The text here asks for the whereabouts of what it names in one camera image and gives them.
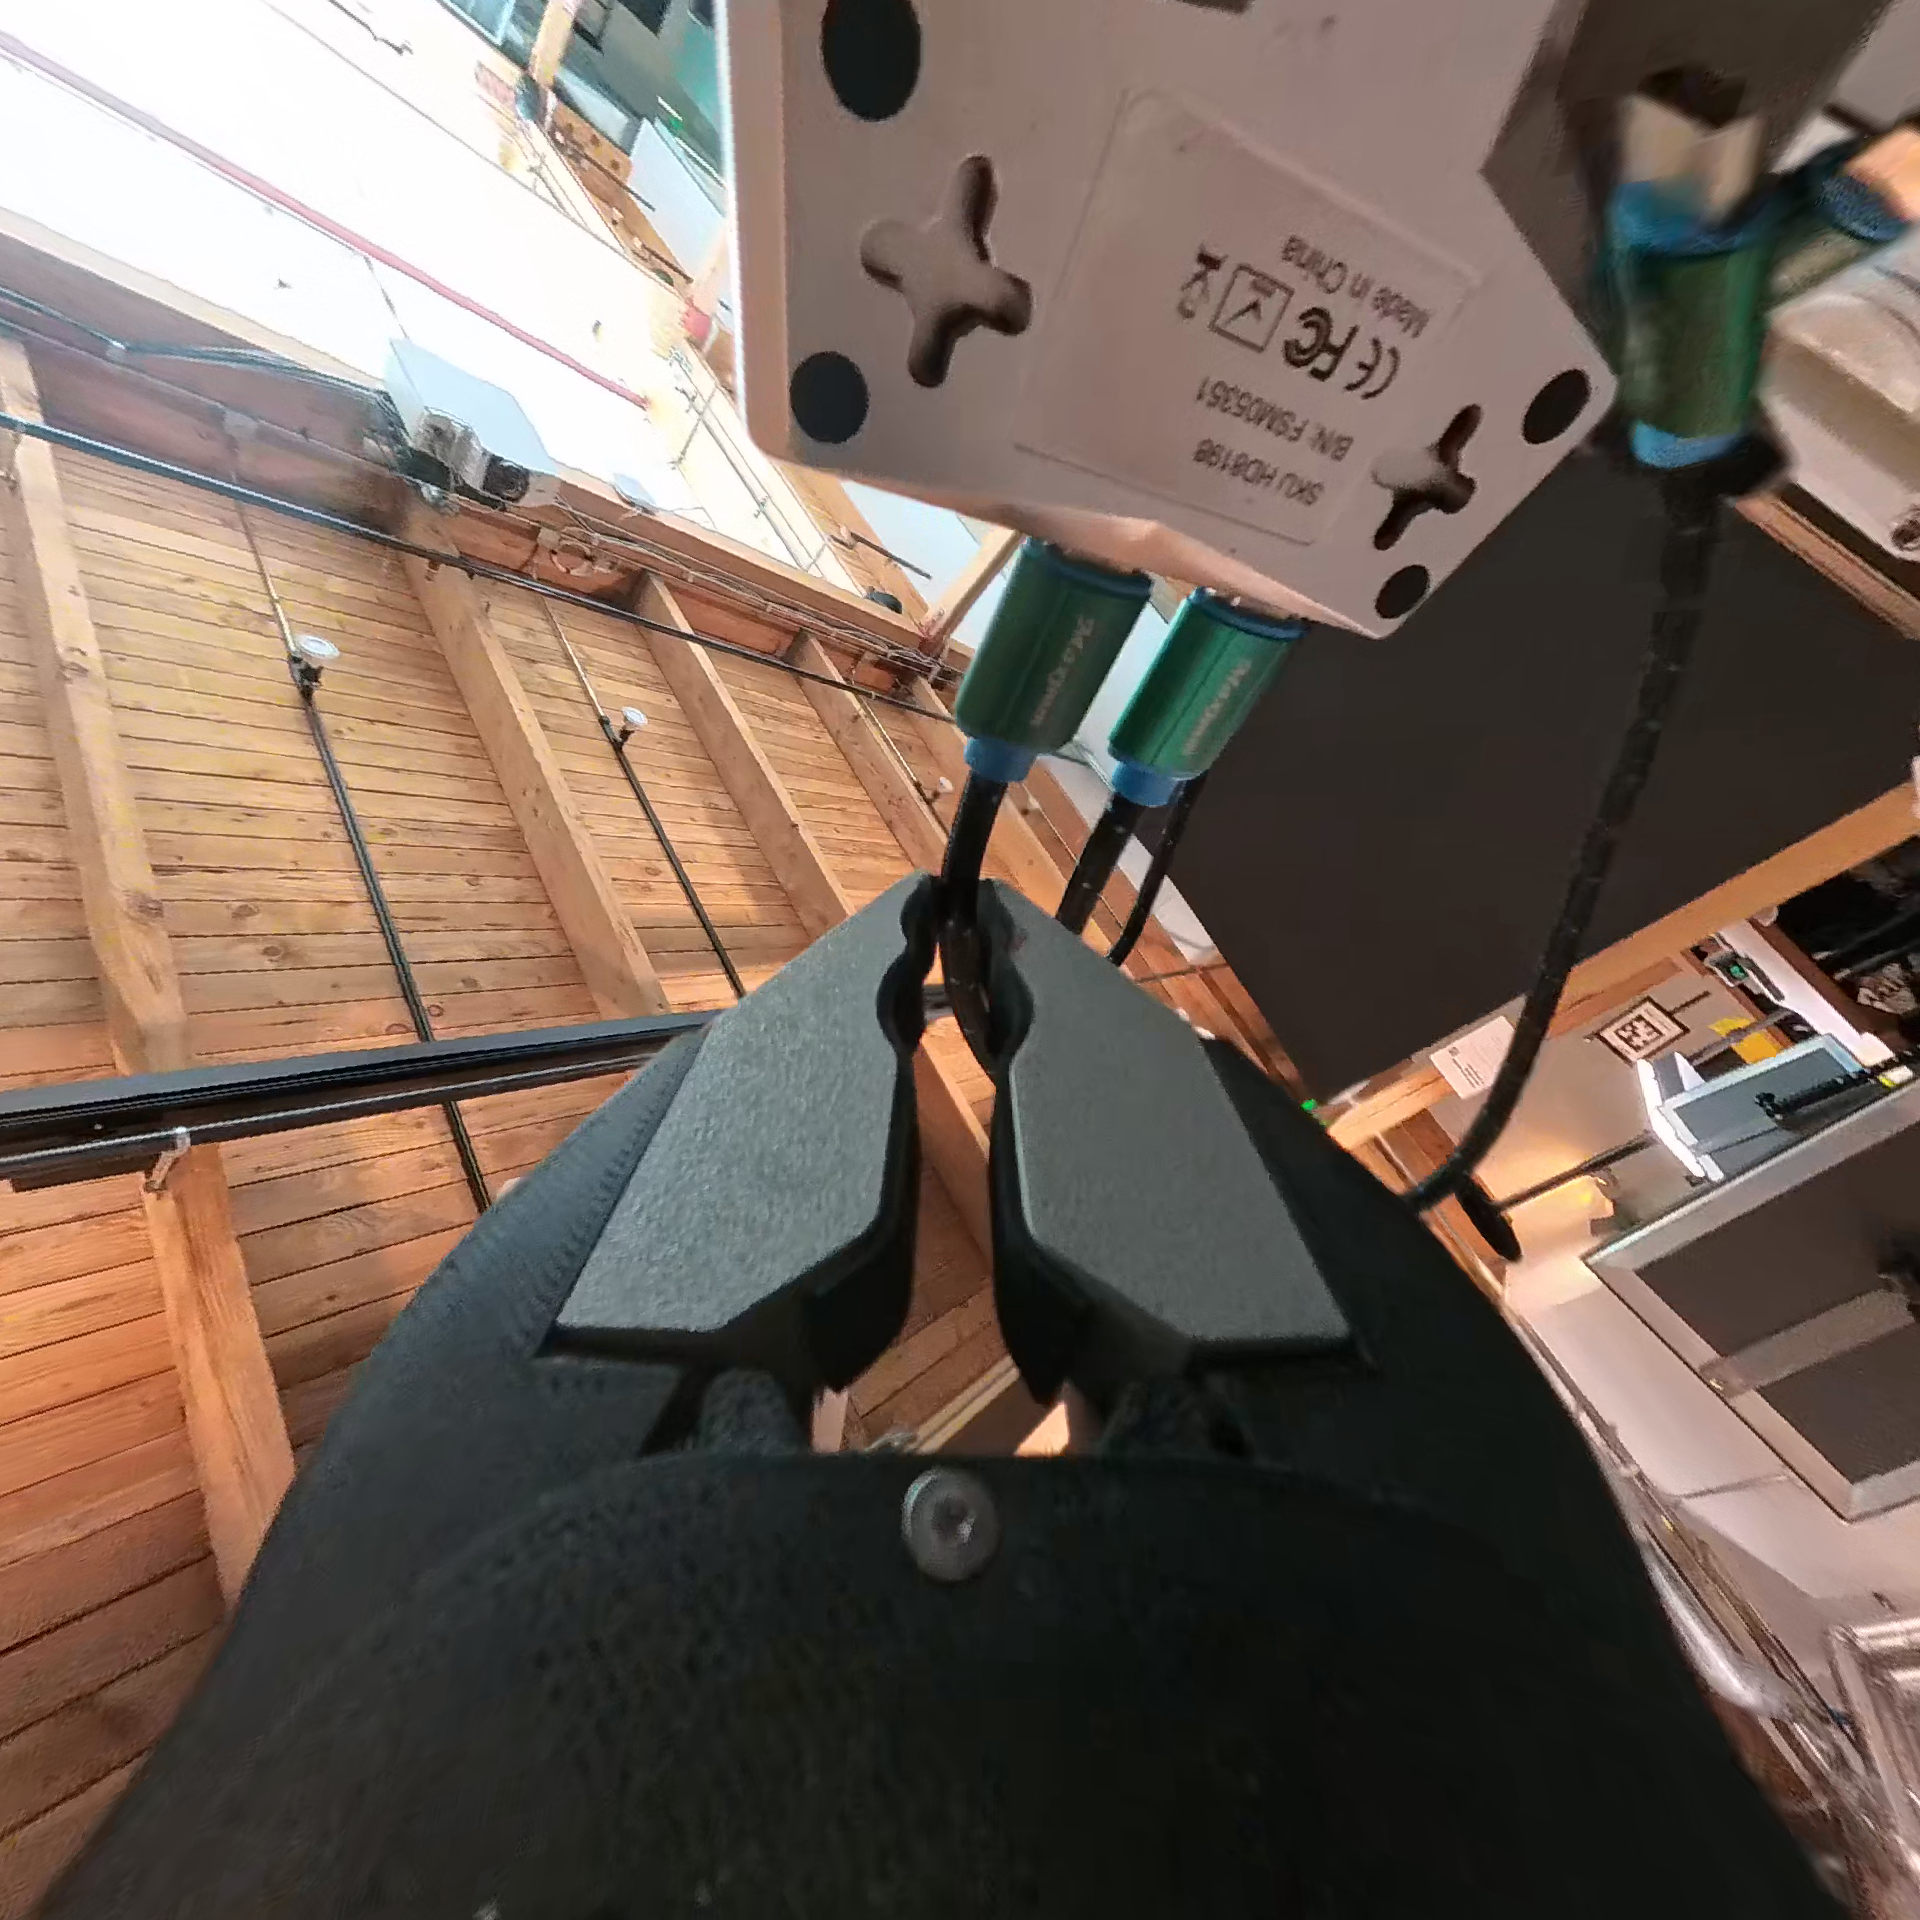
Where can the black ceiling rail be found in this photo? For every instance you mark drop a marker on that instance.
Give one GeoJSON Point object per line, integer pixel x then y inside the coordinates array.
{"type": "Point", "coordinates": [300, 1089]}

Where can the white ceiling junction box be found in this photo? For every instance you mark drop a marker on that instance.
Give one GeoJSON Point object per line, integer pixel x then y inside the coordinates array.
{"type": "Point", "coordinates": [465, 406]}

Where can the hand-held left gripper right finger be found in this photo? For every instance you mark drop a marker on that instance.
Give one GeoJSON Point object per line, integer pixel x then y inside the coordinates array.
{"type": "Point", "coordinates": [1171, 1186]}

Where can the silver hdmi switch box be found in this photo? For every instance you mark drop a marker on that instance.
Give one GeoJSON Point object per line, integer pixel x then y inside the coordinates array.
{"type": "Point", "coordinates": [1125, 225]}

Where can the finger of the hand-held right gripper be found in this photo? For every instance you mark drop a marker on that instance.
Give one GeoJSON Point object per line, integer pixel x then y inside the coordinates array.
{"type": "Point", "coordinates": [1853, 375]}

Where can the silver framed black panel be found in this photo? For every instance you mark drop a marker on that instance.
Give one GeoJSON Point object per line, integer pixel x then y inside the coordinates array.
{"type": "Point", "coordinates": [1770, 1306]}

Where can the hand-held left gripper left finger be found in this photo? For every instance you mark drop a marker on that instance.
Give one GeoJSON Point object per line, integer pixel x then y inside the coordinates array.
{"type": "Point", "coordinates": [750, 1186]}

